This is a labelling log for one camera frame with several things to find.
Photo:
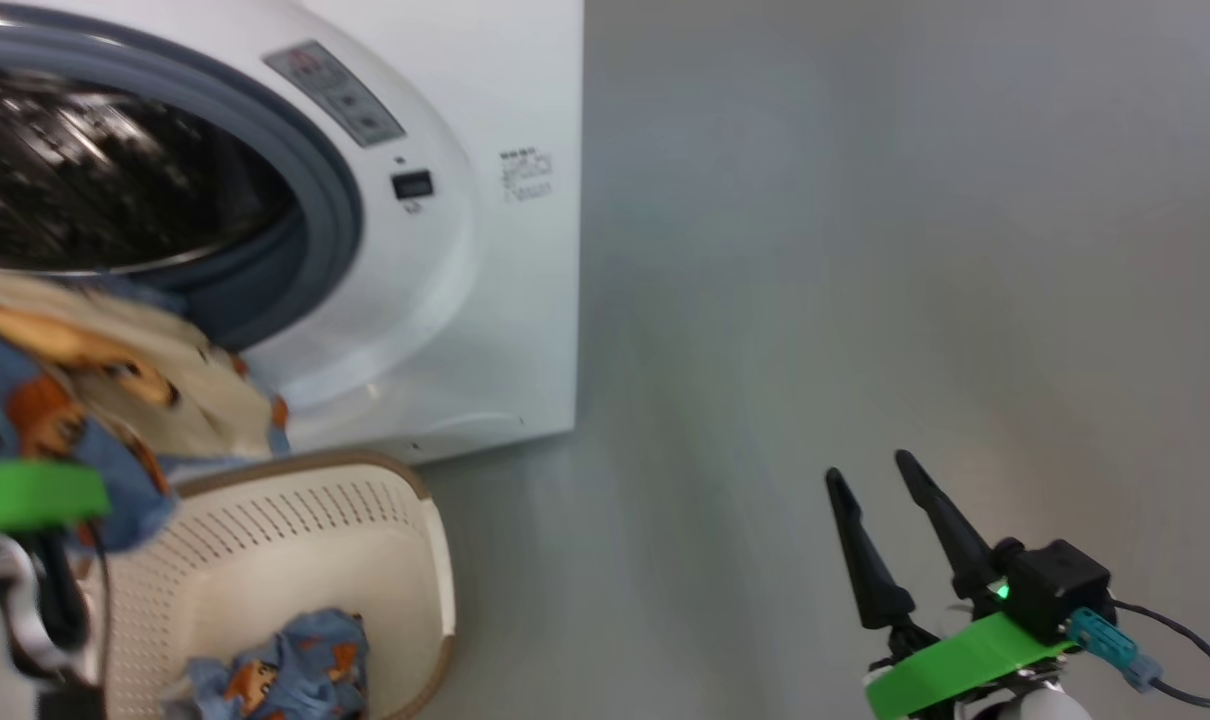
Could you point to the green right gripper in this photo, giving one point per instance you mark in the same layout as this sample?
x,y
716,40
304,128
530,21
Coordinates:
x,y
965,665

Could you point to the white front-load washing machine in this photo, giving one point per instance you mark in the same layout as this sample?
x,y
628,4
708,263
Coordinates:
x,y
485,300

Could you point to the cream and blue printed garment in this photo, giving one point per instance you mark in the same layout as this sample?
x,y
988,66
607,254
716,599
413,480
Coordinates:
x,y
165,380

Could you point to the grey rubber door gasket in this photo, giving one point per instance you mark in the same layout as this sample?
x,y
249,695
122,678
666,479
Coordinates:
x,y
335,200

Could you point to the teal right camera connector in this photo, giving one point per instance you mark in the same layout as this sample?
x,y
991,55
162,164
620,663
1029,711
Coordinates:
x,y
1105,645

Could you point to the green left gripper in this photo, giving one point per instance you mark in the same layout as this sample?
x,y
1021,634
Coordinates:
x,y
35,495

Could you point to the steel washing drum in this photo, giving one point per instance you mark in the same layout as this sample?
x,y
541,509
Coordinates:
x,y
115,170

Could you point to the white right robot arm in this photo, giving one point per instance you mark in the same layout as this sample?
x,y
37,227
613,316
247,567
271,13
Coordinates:
x,y
1045,708

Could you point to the blue cartoon print garment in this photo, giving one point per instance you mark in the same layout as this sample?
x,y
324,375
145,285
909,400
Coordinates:
x,y
285,660

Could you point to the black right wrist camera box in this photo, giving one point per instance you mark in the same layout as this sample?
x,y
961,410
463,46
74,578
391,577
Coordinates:
x,y
1055,585

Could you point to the cream perforated laundry basket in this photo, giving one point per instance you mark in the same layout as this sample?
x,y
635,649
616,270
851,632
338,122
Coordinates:
x,y
295,540

